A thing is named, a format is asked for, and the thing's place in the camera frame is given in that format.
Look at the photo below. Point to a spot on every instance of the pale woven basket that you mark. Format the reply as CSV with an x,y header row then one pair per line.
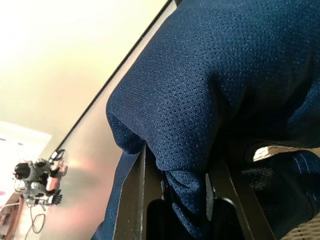
x,y
262,153

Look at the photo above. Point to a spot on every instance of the brown wooden frame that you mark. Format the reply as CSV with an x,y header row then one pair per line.
x,y
15,217

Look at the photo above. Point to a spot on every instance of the grey humanoid robot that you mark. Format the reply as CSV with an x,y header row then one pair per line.
x,y
32,172

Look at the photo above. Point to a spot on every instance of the navy blue garment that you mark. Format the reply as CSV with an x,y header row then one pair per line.
x,y
212,75

